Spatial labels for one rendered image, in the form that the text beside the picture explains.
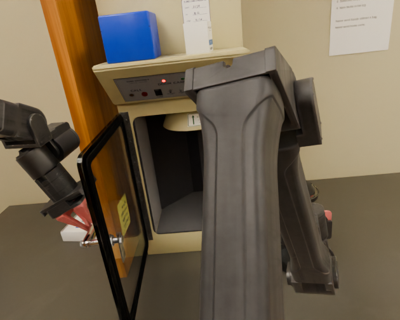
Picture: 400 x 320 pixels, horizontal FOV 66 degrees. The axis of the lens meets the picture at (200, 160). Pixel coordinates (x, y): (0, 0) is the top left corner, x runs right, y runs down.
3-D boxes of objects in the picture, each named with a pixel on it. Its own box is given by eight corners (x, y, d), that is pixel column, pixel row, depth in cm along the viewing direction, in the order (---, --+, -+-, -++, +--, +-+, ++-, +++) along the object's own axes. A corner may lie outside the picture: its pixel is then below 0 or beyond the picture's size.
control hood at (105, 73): (115, 103, 77) (106, 61, 73) (246, 89, 75) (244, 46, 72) (101, 114, 66) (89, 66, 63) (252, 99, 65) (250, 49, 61)
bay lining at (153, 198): (164, 193, 115) (148, 98, 101) (233, 187, 113) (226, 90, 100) (153, 233, 92) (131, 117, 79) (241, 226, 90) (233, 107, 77)
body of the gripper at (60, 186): (58, 202, 66) (34, 175, 64) (96, 180, 64) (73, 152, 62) (44, 220, 60) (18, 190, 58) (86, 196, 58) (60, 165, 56)
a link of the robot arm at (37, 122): (-13, 121, 54) (26, 118, 52) (32, 99, 64) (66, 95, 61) (18, 178, 60) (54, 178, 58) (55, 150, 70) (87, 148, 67)
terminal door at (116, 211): (148, 244, 91) (121, 112, 76) (128, 338, 63) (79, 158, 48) (145, 244, 91) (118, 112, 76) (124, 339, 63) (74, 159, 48)
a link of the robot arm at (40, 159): (5, 159, 57) (23, 148, 54) (31, 141, 62) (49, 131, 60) (31, 188, 59) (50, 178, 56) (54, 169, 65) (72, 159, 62)
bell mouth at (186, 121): (166, 117, 98) (164, 100, 95) (223, 111, 97) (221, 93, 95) (159, 134, 81) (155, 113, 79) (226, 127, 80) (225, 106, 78)
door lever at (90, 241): (119, 223, 68) (117, 213, 67) (108, 251, 59) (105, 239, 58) (95, 226, 68) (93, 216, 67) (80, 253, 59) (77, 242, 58)
